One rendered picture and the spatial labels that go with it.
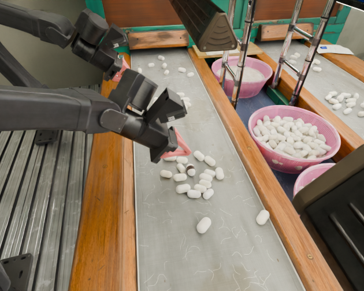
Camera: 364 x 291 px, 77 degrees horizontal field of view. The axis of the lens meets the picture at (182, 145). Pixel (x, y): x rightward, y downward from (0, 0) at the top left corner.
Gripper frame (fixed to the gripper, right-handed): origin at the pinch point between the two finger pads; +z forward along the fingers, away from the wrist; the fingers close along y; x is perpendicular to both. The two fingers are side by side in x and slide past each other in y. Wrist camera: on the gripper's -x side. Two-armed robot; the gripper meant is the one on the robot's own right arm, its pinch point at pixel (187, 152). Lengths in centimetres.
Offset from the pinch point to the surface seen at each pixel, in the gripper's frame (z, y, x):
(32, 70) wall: -46, 154, 95
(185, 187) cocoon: 2.6, -6.1, 5.5
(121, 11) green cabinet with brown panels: -19, 85, 1
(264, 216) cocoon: 14.3, -16.9, -4.5
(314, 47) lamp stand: 28, 27, -39
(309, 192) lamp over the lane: -13.2, -30.4, -21.4
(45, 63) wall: -40, 155, 84
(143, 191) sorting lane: -4.1, -4.3, 13.6
